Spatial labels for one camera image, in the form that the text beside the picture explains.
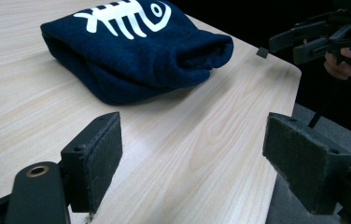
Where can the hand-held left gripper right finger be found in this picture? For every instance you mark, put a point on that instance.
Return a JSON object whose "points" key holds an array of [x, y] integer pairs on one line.
{"points": [[301, 161]]}

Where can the navy garment with fishbone print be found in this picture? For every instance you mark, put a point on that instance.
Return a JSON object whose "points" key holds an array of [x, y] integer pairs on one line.
{"points": [[139, 59]]}

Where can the small dark grey block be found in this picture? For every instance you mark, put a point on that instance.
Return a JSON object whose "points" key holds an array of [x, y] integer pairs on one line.
{"points": [[262, 52]]}

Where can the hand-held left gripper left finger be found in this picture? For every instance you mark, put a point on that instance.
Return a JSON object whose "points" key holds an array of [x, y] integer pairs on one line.
{"points": [[92, 161]]}

